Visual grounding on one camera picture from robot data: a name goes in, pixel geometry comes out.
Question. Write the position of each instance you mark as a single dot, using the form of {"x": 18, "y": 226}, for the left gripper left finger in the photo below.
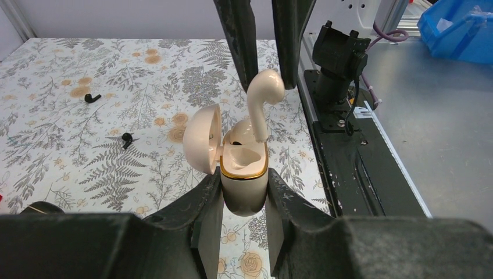
{"x": 179, "y": 241}

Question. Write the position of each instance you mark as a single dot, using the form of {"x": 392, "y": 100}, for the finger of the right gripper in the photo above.
{"x": 290, "y": 20}
{"x": 238, "y": 23}

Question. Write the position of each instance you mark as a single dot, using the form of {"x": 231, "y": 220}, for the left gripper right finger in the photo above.
{"x": 304, "y": 242}

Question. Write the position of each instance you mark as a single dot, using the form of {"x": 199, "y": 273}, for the beige earbud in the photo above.
{"x": 266, "y": 87}
{"x": 242, "y": 133}

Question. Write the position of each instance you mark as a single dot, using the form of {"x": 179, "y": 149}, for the beige earbud charging case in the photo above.
{"x": 242, "y": 168}

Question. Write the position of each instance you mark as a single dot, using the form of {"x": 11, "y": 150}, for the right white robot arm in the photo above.
{"x": 339, "y": 51}

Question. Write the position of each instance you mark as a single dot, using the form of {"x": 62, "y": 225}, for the black earbud case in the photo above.
{"x": 42, "y": 207}

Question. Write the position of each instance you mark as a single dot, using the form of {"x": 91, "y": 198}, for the black earbud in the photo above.
{"x": 88, "y": 98}
{"x": 128, "y": 140}

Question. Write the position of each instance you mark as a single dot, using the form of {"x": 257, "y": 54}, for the blue plastic bin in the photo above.
{"x": 458, "y": 30}

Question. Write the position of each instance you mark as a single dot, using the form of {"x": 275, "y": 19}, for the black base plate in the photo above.
{"x": 359, "y": 174}

